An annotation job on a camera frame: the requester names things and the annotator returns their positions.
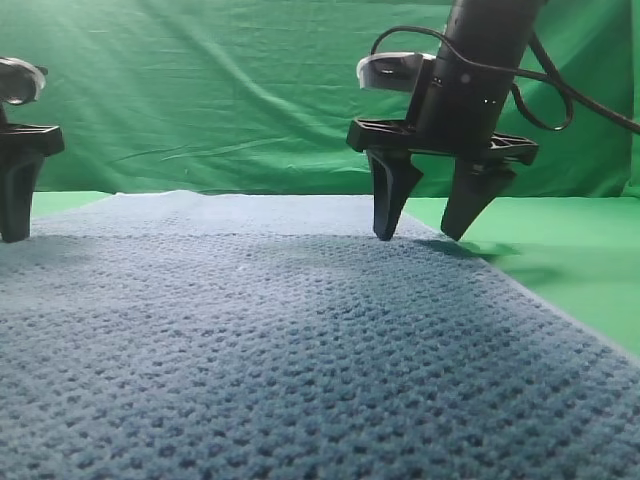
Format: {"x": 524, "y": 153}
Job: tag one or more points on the black gripper rail at edge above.
{"x": 20, "y": 170}

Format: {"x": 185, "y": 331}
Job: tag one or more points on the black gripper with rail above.
{"x": 454, "y": 110}

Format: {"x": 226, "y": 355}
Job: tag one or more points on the blue waffle-weave towel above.
{"x": 184, "y": 336}

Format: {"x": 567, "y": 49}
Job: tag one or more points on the green backdrop cloth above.
{"x": 257, "y": 96}

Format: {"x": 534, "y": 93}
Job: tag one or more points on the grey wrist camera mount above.
{"x": 21, "y": 81}

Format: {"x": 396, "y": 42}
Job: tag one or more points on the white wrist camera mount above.
{"x": 392, "y": 71}

